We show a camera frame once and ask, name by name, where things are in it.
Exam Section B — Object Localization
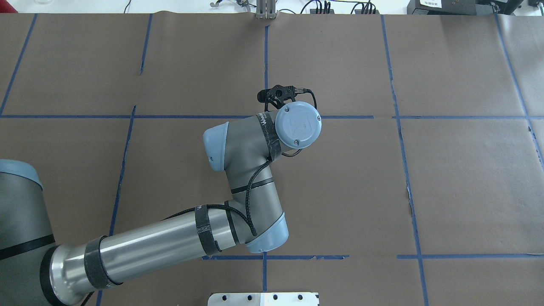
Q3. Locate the aluminium frame post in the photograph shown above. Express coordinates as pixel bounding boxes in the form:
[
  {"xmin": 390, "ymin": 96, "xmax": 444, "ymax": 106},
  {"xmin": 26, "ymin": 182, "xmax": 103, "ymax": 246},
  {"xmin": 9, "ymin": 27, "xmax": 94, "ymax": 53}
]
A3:
[{"xmin": 256, "ymin": 0, "xmax": 277, "ymax": 20}]

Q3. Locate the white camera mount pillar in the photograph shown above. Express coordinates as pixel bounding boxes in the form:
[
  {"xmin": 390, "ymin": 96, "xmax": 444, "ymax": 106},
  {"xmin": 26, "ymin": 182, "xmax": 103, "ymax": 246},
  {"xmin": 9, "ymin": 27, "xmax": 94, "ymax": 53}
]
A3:
[{"xmin": 207, "ymin": 291, "xmax": 320, "ymax": 306}]

